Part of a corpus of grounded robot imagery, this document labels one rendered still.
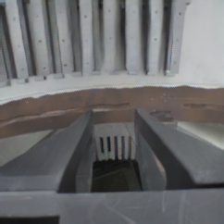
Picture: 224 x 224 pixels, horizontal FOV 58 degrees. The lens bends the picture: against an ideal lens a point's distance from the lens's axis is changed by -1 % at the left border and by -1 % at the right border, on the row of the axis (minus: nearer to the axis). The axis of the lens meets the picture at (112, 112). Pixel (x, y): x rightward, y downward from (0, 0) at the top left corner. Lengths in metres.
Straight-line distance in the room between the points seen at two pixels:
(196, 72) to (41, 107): 0.20
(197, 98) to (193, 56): 0.05
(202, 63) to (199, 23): 0.05
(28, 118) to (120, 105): 0.12
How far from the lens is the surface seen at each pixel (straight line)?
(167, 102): 0.26
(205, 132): 0.36
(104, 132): 0.67
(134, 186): 1.61
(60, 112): 0.26
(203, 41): 0.28
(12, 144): 0.37
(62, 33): 0.22
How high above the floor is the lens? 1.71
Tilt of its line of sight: 83 degrees down
